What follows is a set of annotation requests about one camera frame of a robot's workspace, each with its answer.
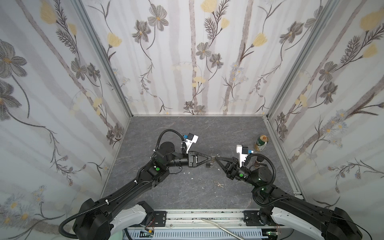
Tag green beer can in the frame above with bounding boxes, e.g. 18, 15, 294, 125
254, 135, 269, 152

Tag white slotted cable duct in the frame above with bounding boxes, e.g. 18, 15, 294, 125
128, 229, 269, 240

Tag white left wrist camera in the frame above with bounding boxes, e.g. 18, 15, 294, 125
182, 133, 199, 154

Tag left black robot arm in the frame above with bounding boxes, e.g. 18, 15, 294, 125
73, 142, 212, 240

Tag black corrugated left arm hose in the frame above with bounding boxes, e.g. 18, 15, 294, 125
58, 179, 142, 240

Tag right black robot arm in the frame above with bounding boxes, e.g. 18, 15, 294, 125
215, 154, 363, 240

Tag small dark spice bottle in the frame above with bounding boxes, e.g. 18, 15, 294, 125
253, 160, 266, 169

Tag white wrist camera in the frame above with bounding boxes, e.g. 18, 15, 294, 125
236, 145, 254, 167
182, 133, 199, 154

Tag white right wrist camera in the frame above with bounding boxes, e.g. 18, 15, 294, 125
236, 145, 254, 167

